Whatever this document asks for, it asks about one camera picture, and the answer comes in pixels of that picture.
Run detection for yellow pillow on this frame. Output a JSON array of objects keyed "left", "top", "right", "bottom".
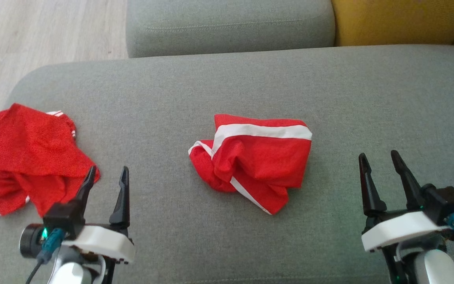
[{"left": 331, "top": 0, "right": 454, "bottom": 47}]

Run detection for red jersey with white sleeves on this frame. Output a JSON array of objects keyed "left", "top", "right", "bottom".
[{"left": 0, "top": 103, "right": 100, "bottom": 217}]

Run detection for grey sofa seat cushion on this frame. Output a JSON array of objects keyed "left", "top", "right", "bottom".
[{"left": 0, "top": 44, "right": 454, "bottom": 284}]

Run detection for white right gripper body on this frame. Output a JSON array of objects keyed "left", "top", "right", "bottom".
[{"left": 361, "top": 211, "right": 451, "bottom": 253}]

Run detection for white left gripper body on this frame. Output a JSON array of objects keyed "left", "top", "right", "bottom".
[{"left": 61, "top": 223, "right": 136, "bottom": 265}]

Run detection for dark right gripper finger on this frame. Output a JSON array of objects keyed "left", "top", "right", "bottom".
[
  {"left": 358, "top": 153, "right": 387, "bottom": 217},
  {"left": 391, "top": 150, "right": 425, "bottom": 210}
]

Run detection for red shorts with white stripe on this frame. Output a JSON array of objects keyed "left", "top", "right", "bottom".
[{"left": 188, "top": 114, "right": 313, "bottom": 215}]

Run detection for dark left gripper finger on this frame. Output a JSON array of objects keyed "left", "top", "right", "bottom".
[
  {"left": 73, "top": 165, "right": 97, "bottom": 217},
  {"left": 109, "top": 166, "right": 130, "bottom": 230}
]

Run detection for grey sofa back cushion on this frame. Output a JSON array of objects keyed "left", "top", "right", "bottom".
[{"left": 126, "top": 0, "right": 336, "bottom": 58}]

